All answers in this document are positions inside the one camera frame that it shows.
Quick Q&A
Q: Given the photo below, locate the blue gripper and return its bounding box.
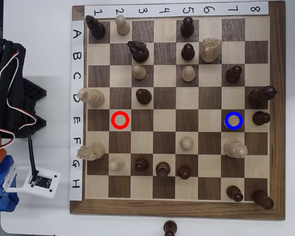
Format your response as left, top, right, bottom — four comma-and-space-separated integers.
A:
0, 154, 20, 212

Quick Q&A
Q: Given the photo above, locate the light wooden rook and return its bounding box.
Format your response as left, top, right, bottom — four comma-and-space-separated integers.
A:
223, 112, 244, 130

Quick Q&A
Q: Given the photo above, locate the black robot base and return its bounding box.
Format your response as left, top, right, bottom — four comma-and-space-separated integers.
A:
22, 78, 47, 137

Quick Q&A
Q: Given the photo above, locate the light wooden knight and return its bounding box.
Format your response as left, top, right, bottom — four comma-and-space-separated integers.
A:
76, 142, 106, 162
200, 37, 224, 63

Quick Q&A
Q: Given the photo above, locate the light wooden pawn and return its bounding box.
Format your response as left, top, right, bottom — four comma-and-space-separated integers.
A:
131, 63, 147, 81
108, 157, 125, 172
115, 14, 131, 36
180, 136, 195, 151
181, 65, 196, 83

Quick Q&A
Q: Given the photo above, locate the white letter label strip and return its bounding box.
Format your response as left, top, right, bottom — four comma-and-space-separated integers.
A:
69, 19, 85, 201

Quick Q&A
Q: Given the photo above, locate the light wooden queen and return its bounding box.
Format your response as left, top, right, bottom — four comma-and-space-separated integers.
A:
77, 88, 106, 108

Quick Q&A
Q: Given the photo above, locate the dark wooden pawn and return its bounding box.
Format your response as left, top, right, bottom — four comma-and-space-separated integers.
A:
226, 185, 244, 203
180, 16, 195, 38
252, 111, 271, 126
163, 220, 178, 236
135, 88, 152, 105
134, 158, 149, 173
177, 165, 192, 180
181, 43, 196, 61

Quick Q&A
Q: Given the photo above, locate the dark wooden rook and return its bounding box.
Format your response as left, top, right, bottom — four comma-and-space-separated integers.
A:
155, 161, 171, 179
251, 189, 275, 211

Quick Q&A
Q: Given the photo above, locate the wooden chessboard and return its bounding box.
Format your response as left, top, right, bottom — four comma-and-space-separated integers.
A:
69, 0, 286, 221

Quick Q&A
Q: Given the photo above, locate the dark wooden bishop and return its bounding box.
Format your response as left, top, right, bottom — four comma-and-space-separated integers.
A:
85, 15, 106, 40
225, 65, 243, 84

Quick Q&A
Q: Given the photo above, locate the dark wooden knight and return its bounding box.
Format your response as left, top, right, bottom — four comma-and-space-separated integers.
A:
126, 40, 150, 63

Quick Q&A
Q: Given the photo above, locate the light wooden bishop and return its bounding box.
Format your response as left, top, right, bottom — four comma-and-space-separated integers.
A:
223, 138, 248, 158

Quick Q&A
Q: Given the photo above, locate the white number label strip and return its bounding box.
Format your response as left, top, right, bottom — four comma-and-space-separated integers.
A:
84, 1, 269, 18

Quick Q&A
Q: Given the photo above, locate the dark wooden king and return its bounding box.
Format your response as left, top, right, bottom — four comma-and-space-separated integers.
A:
247, 85, 278, 108

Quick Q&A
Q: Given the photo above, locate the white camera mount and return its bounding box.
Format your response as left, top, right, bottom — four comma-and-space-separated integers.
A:
1, 166, 61, 198

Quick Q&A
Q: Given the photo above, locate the black camera circuit board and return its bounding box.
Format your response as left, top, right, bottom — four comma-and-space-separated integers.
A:
29, 175, 54, 189

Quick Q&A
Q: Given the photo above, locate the black camera cable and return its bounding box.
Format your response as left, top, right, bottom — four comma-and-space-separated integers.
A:
23, 114, 39, 182

